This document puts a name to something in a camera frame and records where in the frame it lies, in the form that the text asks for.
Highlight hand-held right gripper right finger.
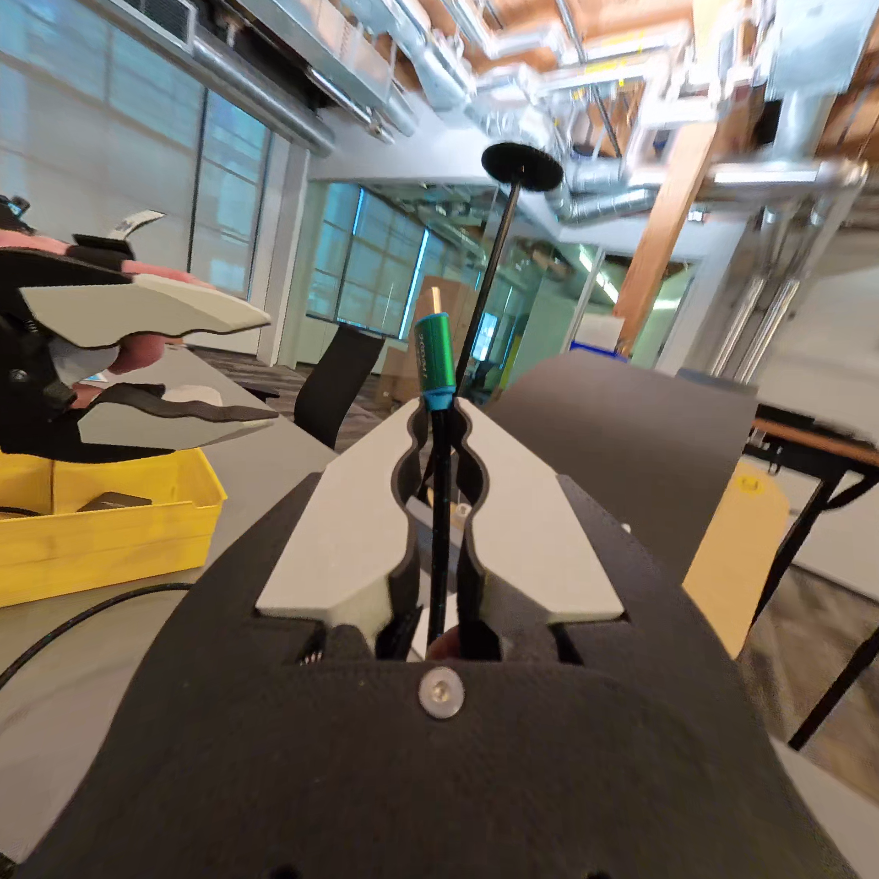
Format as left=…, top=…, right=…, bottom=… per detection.
left=461, top=403, right=626, bottom=627

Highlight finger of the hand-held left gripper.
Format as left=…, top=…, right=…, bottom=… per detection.
left=21, top=272, right=273, bottom=355
left=76, top=382, right=282, bottom=451

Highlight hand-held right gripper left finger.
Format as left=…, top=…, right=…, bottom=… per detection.
left=257, top=403, right=424, bottom=627

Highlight black hdmi switch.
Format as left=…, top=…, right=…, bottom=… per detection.
left=76, top=491, right=156, bottom=515

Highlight person's left hand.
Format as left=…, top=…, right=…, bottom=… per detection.
left=69, top=337, right=175, bottom=410

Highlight wooden board with black surface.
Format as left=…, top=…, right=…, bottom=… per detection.
left=484, top=353, right=793, bottom=657

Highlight yellow plastic bin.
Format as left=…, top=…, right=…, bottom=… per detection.
left=0, top=447, right=228, bottom=608

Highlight black office chair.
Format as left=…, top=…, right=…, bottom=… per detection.
left=293, top=325, right=388, bottom=450

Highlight wooden table with black legs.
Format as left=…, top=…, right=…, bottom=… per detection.
left=749, top=412, right=879, bottom=749

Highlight wooden ceiling beam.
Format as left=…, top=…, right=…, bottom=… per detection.
left=614, top=0, right=725, bottom=355

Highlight silver ventilation ducts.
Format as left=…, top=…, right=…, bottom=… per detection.
left=316, top=0, right=879, bottom=385

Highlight black pole with round base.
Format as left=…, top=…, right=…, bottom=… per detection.
left=454, top=142, right=565, bottom=402

